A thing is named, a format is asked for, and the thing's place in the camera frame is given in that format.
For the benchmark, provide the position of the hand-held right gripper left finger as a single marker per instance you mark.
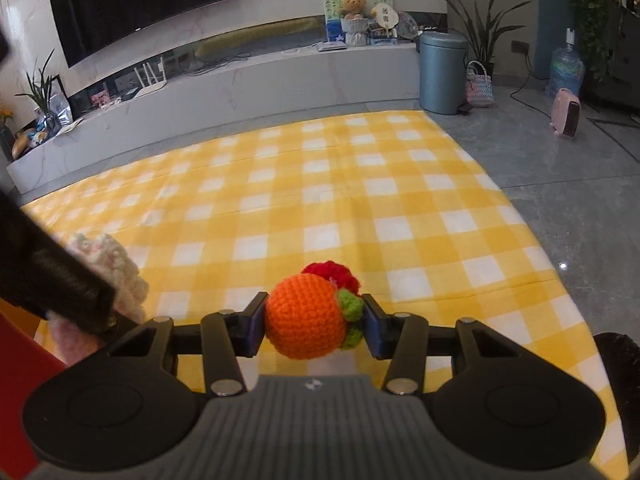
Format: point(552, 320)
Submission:
point(257, 325)

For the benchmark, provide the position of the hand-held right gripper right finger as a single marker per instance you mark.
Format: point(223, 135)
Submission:
point(374, 327)

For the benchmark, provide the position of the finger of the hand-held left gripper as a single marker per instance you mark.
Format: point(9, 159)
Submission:
point(75, 290)

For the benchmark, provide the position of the crochet orange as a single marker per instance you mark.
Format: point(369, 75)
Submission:
point(300, 315)

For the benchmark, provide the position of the pink white crochet toy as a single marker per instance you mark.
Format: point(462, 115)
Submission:
point(125, 280)

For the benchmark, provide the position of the red crochet ball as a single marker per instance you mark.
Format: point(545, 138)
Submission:
point(332, 272)

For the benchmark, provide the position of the brown oval ornament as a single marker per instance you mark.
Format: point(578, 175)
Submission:
point(20, 145)

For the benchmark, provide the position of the dried flowers in dark vase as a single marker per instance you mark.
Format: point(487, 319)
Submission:
point(4, 145)

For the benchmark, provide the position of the blue snack bag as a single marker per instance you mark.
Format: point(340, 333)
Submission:
point(39, 136)

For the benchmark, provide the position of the red box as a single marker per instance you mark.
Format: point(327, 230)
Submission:
point(20, 410)

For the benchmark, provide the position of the green plant in glass vase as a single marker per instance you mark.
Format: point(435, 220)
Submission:
point(50, 120)

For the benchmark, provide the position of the yellow-green papers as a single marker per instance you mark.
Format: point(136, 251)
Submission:
point(71, 126)

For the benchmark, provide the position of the yellow checked blanket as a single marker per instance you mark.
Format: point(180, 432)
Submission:
point(350, 185)

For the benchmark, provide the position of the pink card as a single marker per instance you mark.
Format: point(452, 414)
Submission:
point(100, 99)

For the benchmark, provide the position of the black set-top box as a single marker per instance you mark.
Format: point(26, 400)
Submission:
point(130, 93)

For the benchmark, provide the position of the white router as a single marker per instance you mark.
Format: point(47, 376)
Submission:
point(150, 91)

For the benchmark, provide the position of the white marble TV console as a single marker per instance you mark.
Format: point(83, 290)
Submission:
point(225, 95)

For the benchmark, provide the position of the pastel woven basket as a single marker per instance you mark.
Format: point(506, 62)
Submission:
point(480, 92)

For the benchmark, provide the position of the dark round object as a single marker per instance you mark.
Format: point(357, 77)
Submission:
point(620, 410)

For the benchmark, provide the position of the blue-grey trash can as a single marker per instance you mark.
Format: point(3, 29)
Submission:
point(442, 75)

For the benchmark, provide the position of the white book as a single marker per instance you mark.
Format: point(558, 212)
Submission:
point(332, 47)

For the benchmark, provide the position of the olive long cushion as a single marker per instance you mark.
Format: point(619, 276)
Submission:
point(250, 40)

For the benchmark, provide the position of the pink space heater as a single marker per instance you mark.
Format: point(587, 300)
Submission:
point(562, 110)

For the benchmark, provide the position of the grey patterned hand fan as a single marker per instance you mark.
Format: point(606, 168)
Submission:
point(407, 25)

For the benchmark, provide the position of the long-leaf potted plant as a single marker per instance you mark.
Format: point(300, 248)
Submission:
point(482, 35)

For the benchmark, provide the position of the white round hand fan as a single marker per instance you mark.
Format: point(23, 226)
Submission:
point(386, 15)

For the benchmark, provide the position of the blue water jug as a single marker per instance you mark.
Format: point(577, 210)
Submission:
point(565, 72)

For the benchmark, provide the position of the green picture board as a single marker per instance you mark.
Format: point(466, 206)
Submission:
point(332, 10)

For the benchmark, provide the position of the teddy bear bouquet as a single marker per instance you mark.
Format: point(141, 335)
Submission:
point(355, 5)

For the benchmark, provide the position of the dark cabinet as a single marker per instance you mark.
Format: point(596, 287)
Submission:
point(625, 60)

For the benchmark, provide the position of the black wall television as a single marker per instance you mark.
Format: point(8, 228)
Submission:
point(140, 5)

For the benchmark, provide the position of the wall socket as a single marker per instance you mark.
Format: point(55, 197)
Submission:
point(520, 47)

